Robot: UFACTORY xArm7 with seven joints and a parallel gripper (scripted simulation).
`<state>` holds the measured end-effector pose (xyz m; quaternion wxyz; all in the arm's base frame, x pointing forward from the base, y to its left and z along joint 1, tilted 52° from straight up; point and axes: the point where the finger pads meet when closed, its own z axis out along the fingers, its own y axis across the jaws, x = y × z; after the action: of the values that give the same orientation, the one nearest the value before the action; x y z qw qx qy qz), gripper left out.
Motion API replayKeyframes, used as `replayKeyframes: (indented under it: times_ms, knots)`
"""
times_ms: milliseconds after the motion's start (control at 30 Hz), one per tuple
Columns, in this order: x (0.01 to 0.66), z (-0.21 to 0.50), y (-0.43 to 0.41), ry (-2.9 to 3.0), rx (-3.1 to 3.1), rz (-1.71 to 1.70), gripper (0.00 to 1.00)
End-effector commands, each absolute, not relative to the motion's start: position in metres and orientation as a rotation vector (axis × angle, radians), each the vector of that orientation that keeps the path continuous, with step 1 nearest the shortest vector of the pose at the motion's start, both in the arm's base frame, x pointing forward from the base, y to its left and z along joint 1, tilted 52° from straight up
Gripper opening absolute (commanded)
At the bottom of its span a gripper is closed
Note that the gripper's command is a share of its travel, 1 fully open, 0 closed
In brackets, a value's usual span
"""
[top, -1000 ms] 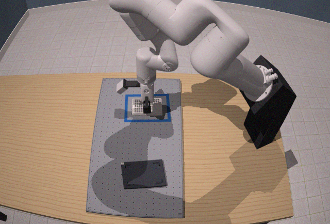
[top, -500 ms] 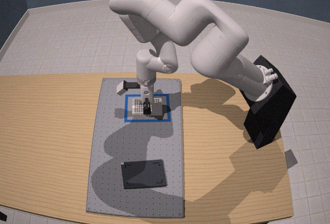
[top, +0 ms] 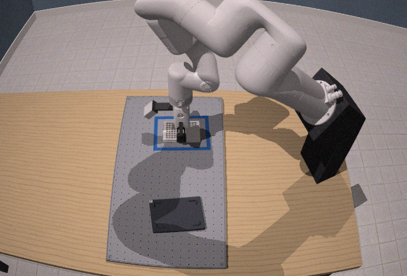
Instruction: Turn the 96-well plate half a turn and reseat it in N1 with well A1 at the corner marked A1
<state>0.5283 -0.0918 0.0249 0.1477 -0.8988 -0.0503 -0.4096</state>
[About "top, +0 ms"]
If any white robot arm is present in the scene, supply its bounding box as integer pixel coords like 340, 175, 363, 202
134, 0, 343, 125

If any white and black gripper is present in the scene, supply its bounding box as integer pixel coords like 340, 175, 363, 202
170, 101, 192, 142

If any blue tape outline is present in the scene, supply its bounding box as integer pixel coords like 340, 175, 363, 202
153, 116, 210, 151

